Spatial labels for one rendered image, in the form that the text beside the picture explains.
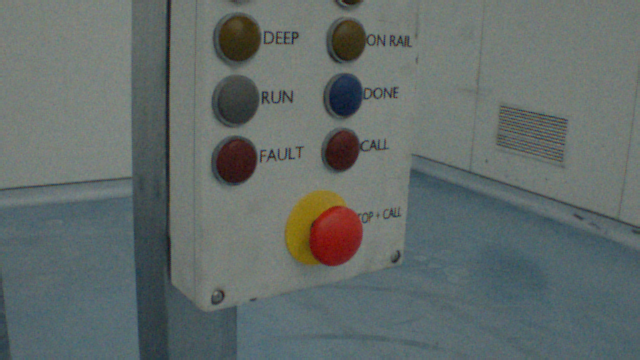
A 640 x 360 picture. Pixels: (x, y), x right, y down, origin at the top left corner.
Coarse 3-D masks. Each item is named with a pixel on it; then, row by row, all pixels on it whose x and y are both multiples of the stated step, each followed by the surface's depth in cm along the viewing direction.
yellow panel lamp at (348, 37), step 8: (344, 24) 41; (352, 24) 42; (336, 32) 41; (344, 32) 41; (352, 32) 42; (360, 32) 42; (336, 40) 41; (344, 40) 42; (352, 40) 42; (360, 40) 42; (336, 48) 41; (344, 48) 42; (352, 48) 42; (360, 48) 42; (344, 56) 42; (352, 56) 42
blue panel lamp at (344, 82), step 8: (336, 80) 42; (344, 80) 42; (352, 80) 43; (336, 88) 42; (344, 88) 42; (352, 88) 43; (360, 88) 43; (336, 96) 42; (344, 96) 43; (352, 96) 43; (360, 96) 43; (336, 104) 42; (344, 104) 43; (352, 104) 43; (360, 104) 44; (336, 112) 43; (344, 112) 43; (352, 112) 43
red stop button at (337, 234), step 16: (336, 208) 42; (320, 224) 42; (336, 224) 42; (352, 224) 42; (320, 240) 42; (336, 240) 42; (352, 240) 43; (320, 256) 42; (336, 256) 42; (352, 256) 44
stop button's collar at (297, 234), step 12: (312, 192) 44; (324, 192) 44; (300, 204) 43; (312, 204) 44; (324, 204) 44; (336, 204) 45; (300, 216) 43; (312, 216) 44; (384, 216) 48; (396, 216) 49; (288, 228) 43; (300, 228) 43; (288, 240) 43; (300, 240) 44; (300, 252) 44; (312, 264) 45
